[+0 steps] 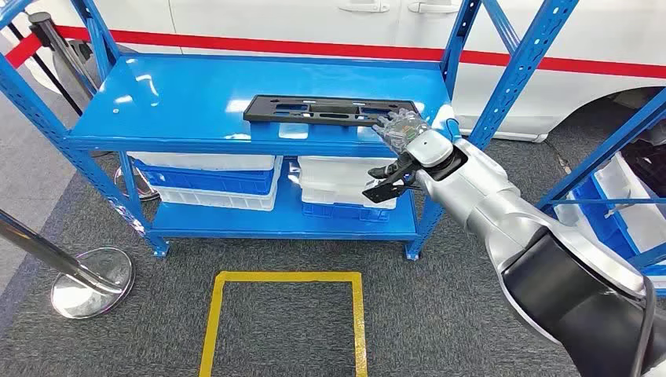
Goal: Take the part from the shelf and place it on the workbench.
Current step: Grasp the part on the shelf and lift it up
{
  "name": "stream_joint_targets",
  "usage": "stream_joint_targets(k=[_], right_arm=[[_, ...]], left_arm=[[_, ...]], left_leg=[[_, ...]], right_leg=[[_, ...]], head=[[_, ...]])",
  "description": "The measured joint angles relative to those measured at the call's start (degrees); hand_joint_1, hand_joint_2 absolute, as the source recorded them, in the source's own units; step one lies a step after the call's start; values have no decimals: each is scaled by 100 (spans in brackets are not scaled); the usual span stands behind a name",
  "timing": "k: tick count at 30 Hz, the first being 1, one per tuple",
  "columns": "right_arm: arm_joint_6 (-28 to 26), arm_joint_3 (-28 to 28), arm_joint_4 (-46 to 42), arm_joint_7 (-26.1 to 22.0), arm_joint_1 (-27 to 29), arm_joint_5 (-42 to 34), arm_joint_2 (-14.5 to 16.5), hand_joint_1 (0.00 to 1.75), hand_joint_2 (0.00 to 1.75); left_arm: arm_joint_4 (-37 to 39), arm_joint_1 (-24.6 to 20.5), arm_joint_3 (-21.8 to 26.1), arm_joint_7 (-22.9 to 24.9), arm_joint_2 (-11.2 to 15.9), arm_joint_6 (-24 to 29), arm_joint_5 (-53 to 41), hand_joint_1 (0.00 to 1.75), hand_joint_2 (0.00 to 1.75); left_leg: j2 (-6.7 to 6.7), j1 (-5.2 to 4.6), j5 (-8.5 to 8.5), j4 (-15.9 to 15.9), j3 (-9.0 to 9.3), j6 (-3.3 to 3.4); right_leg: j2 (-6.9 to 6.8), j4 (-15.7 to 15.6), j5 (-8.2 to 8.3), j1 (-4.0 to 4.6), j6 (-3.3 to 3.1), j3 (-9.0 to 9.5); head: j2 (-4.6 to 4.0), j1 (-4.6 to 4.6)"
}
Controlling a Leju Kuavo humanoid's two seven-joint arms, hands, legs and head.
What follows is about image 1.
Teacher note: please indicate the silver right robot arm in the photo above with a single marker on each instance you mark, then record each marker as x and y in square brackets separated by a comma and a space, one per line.
[494, 198]

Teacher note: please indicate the chrome stanchion post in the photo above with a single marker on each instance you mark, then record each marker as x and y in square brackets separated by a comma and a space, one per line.
[91, 281]

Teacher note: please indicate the black plastic parts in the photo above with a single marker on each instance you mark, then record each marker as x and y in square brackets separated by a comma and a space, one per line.
[648, 166]

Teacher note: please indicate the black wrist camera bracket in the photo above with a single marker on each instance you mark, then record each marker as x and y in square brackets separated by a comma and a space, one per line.
[385, 190]

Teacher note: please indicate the long black plastic frame part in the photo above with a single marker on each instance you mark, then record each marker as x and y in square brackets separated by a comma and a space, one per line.
[257, 111]

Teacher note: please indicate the white car with red stripe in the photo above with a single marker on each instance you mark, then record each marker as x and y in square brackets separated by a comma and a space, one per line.
[312, 26]

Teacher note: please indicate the blue metal shelf rack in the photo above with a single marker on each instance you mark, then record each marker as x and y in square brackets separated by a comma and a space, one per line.
[598, 158]
[182, 104]

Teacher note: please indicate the yellow floor tape marking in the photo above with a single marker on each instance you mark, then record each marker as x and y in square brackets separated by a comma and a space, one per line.
[208, 322]

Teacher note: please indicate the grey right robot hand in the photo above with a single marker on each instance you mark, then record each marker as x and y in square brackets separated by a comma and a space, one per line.
[403, 130]

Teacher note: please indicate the black topped stanchion post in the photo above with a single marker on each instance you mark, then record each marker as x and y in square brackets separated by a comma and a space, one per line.
[52, 39]

